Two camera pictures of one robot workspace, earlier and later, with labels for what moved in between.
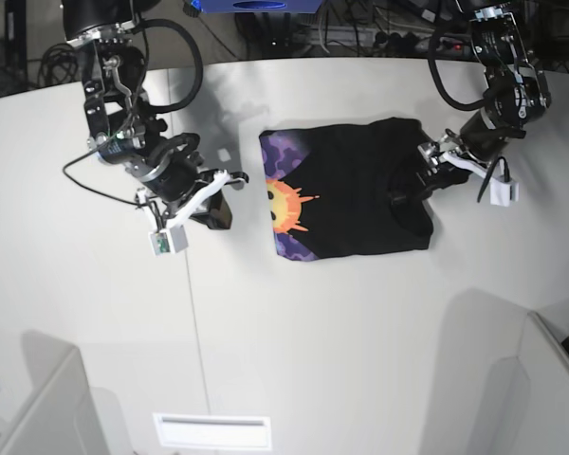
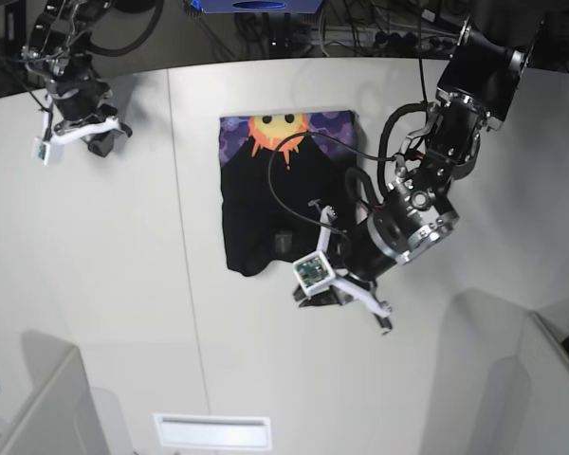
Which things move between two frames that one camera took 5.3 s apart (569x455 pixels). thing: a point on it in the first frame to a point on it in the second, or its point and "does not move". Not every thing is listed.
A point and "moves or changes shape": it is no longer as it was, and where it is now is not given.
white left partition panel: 59,417 does not move
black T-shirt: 332,190 moves or changes shape
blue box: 258,6 does not move
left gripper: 170,170 to 79,101
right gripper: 482,141 to 364,252
